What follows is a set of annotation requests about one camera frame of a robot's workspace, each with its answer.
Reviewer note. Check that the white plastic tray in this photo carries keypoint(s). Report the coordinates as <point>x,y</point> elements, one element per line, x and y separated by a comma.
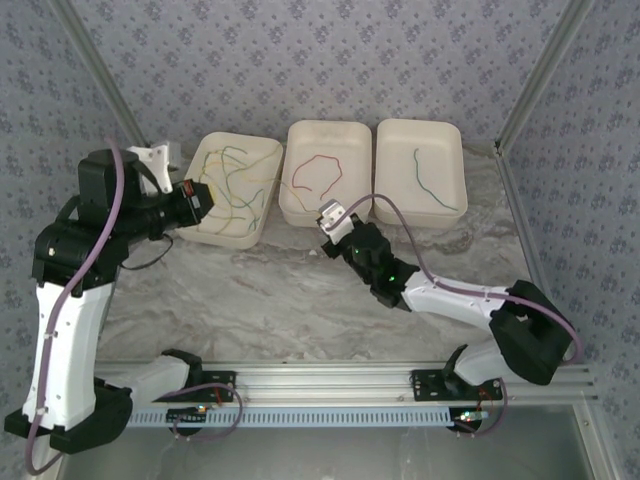
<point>265,210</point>
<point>320,140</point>
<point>435,140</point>

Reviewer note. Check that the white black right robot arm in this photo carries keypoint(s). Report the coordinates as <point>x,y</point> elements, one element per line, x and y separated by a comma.
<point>450,307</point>

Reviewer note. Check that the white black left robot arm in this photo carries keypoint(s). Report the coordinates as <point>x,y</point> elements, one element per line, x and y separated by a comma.
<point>75,350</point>

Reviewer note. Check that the small black controller board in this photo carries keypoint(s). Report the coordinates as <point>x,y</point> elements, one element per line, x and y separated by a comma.
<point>187,415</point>
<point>470,420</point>

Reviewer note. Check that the grey metal shelf panel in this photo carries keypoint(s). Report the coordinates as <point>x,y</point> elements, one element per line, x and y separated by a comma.
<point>320,455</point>

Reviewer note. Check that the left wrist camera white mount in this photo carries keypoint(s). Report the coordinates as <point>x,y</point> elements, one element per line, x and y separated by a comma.
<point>160,160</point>

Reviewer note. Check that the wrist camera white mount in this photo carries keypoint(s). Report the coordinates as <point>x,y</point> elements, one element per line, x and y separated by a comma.
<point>160,160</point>
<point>330,212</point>

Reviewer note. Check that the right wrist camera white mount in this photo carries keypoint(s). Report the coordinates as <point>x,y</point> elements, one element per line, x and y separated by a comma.
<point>330,212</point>

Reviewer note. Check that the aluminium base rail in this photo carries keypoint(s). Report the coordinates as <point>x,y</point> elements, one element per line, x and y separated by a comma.
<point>320,380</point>

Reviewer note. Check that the aluminium frame post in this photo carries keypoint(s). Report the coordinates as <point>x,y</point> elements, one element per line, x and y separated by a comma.
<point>541,75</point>
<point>104,75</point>

